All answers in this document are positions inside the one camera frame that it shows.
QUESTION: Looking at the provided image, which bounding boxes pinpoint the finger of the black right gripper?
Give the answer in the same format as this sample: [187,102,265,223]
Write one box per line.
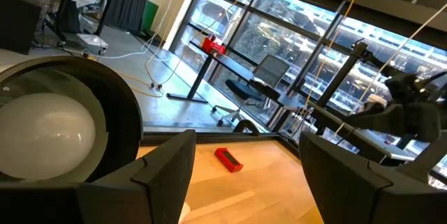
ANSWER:
[344,102,389,130]

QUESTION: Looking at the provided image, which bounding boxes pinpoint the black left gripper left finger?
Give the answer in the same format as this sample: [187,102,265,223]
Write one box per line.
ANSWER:
[0,129,197,224]

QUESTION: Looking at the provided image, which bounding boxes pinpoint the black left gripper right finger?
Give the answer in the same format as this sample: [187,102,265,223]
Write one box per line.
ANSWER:
[299,131,447,224]

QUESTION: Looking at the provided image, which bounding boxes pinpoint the red device with dark screen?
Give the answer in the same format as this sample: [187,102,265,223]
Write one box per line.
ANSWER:
[214,147,244,174]

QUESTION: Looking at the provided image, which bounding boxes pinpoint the dark office desk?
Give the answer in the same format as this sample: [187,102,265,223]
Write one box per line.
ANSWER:
[307,100,416,164]

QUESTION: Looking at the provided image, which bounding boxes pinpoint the office chair with castors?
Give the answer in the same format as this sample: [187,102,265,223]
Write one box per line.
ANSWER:
[211,54,291,127]

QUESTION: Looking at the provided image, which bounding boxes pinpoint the black office desk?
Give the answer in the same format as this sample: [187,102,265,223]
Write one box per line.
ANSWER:
[166,38,308,113]

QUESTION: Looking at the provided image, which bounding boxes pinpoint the cream bucket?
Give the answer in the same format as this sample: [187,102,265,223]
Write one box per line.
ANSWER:
[362,94,388,113]

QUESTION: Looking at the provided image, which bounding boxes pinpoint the black extrusion stand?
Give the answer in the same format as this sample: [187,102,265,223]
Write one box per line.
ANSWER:
[316,40,388,108]

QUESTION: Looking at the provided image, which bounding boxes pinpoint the white flat box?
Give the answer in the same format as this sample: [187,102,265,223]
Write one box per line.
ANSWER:
[75,33,110,51]

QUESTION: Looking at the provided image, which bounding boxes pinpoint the red box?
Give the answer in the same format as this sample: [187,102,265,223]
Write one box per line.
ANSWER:
[200,33,227,57]

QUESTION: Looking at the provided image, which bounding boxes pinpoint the green panel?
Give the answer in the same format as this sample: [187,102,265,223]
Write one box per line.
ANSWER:
[141,0,160,33]

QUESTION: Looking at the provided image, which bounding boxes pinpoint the black work table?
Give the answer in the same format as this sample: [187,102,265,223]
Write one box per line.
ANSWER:
[54,0,132,43]

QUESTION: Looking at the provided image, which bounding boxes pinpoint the black curtain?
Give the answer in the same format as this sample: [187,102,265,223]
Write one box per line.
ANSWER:
[104,0,154,35]

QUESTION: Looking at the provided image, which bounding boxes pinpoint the black cabinet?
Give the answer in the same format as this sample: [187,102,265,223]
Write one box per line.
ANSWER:
[0,0,45,56]

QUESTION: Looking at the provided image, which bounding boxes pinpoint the black window frame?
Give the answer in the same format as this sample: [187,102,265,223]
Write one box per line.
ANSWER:
[169,0,447,183]

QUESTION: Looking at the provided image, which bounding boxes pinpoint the white hanging rope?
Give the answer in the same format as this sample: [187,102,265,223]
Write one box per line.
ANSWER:
[330,3,447,140]

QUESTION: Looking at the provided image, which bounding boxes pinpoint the black aluminium table frame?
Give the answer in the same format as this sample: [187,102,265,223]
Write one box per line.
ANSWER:
[139,131,305,158]

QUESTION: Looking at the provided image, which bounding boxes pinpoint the white camera on table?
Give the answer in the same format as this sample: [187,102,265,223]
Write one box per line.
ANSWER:
[0,55,144,184]

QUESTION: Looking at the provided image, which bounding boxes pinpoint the black table-edge camera mount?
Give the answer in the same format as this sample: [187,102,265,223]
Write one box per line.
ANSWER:
[233,119,261,137]

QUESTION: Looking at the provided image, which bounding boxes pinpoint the white floor cable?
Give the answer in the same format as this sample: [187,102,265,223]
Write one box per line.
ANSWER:
[99,0,188,60]

